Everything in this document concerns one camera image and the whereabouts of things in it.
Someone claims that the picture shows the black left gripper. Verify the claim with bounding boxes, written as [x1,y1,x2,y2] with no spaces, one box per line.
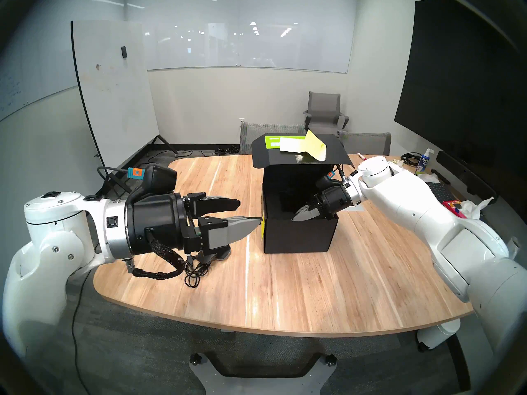
[126,191,263,257]

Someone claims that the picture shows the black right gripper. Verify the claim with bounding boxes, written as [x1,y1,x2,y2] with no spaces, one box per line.
[292,183,355,222]

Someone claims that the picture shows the black cardboard box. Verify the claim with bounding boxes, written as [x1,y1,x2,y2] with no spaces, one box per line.
[251,132,354,254]

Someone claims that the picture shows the black computer mouse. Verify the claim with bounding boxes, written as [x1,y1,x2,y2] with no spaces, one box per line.
[198,249,232,262]

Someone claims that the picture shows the black mouse USB cable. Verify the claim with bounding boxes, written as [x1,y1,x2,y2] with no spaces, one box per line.
[183,258,211,288]

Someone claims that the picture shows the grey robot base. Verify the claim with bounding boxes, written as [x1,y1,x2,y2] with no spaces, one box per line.
[189,351,337,395]

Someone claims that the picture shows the colourful floral tissue box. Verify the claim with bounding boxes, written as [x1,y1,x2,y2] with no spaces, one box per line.
[443,197,494,220]

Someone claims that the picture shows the pale yellow sticky note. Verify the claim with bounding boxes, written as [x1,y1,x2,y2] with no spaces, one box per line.
[280,138,307,154]

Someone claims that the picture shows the grey mesh office chair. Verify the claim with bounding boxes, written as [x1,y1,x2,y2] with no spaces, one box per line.
[338,132,392,156]
[240,121,305,155]

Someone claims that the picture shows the grey office chair with armrests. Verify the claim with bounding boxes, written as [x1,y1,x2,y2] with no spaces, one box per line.
[303,92,350,137]

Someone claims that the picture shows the whiteboard cleaner spray bottle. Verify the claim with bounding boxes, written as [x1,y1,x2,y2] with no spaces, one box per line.
[414,148,434,177]

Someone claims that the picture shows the black keyboard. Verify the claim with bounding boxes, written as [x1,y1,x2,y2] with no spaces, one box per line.
[426,182,455,202]

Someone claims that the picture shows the mobile whiteboard on stand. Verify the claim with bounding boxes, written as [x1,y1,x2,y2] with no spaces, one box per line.
[71,21,178,195]

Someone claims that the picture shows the black video conference bar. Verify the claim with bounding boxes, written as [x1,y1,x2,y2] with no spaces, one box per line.
[436,151,499,204]

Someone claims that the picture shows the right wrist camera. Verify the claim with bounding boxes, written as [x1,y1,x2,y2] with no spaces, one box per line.
[316,168,344,191]

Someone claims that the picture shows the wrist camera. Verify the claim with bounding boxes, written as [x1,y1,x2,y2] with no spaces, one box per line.
[316,168,344,191]
[128,164,178,203]

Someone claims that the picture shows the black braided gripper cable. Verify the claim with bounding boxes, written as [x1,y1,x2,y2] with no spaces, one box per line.
[133,230,188,280]

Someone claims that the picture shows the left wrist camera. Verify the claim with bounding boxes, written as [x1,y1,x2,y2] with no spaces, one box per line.
[128,164,178,203]

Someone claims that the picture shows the black floor cables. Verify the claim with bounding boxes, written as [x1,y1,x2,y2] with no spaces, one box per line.
[136,145,240,177]

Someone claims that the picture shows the glass wall whiteboard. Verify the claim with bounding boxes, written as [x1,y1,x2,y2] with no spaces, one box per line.
[126,0,358,74]

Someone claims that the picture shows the large black wall display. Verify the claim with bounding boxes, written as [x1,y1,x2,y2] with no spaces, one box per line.
[394,0,527,209]

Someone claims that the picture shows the wall whiteboard with writing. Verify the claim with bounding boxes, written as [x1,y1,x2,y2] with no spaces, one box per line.
[0,0,126,123]

